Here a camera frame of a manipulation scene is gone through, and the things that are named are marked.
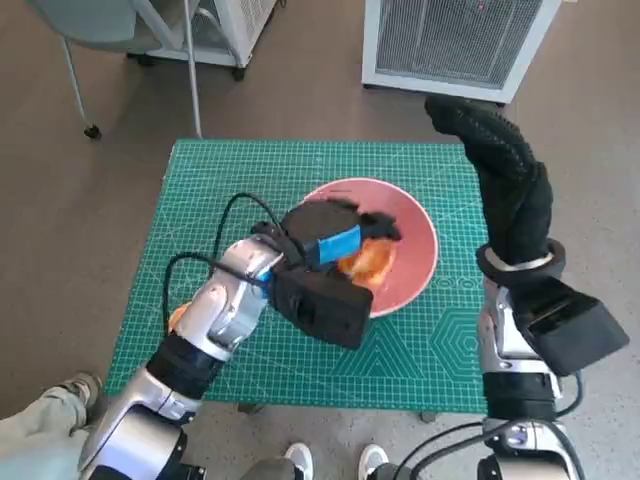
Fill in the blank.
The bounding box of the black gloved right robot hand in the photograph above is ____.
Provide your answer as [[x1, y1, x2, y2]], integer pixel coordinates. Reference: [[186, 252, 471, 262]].
[[423, 94, 555, 265]]

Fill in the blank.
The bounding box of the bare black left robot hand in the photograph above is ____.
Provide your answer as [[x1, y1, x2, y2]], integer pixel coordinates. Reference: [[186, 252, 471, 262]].
[[279, 197, 404, 269]]

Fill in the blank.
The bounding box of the orange toy bread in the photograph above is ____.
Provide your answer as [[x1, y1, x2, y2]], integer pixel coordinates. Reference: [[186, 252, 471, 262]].
[[339, 238, 399, 291]]

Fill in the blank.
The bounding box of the pink bowl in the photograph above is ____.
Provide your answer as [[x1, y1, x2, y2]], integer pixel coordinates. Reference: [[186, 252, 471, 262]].
[[299, 177, 441, 320]]

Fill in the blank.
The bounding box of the yellow toy bread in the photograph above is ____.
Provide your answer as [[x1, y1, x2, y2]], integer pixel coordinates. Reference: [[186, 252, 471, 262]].
[[168, 299, 194, 334]]

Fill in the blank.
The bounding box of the green cutting mat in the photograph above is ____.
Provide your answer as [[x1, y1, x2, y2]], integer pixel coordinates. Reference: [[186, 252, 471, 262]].
[[103, 138, 489, 415]]

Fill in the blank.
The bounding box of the white mesh cabinet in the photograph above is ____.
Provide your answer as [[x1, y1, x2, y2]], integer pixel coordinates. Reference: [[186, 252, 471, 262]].
[[127, 0, 291, 81], [360, 0, 564, 105]]

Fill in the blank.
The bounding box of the white metal pole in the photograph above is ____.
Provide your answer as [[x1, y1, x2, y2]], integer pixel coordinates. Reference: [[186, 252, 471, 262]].
[[182, 0, 204, 139]]

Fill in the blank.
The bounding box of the white shoe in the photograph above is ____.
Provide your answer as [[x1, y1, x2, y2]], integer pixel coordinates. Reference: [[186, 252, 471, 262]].
[[359, 443, 390, 480], [284, 442, 315, 480]]

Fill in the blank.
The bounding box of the dark grey leg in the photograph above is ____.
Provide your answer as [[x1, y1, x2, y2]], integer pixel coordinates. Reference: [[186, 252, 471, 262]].
[[374, 463, 416, 480], [244, 458, 299, 480]]

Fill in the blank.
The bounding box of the grey chair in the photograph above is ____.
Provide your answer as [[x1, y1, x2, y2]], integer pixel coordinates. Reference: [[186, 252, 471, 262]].
[[24, 0, 186, 141]]

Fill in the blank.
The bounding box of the person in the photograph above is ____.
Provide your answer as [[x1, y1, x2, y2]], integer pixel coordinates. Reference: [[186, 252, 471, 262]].
[[0, 372, 109, 480]]

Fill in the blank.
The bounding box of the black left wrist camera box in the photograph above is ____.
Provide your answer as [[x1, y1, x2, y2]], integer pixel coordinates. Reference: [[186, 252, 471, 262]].
[[269, 262, 375, 350]]

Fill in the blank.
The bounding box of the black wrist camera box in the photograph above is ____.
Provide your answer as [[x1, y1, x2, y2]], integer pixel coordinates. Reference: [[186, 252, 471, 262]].
[[269, 262, 375, 350], [517, 277, 631, 377]]

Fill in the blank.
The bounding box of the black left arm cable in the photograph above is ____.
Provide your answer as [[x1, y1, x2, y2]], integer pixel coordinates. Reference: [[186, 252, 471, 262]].
[[162, 193, 281, 341]]

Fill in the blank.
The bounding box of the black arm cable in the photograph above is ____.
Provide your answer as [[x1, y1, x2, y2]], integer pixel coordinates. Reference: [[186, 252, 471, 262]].
[[402, 419, 586, 480], [162, 193, 281, 341]]

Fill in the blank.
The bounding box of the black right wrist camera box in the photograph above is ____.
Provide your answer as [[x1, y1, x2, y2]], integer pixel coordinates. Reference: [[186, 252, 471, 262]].
[[517, 277, 631, 377]]

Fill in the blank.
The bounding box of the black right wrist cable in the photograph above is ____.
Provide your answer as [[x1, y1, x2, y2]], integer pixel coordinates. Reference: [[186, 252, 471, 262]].
[[554, 369, 585, 416]]

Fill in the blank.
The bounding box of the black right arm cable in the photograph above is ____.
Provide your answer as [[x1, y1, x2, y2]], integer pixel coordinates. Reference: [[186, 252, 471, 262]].
[[402, 419, 586, 480]]

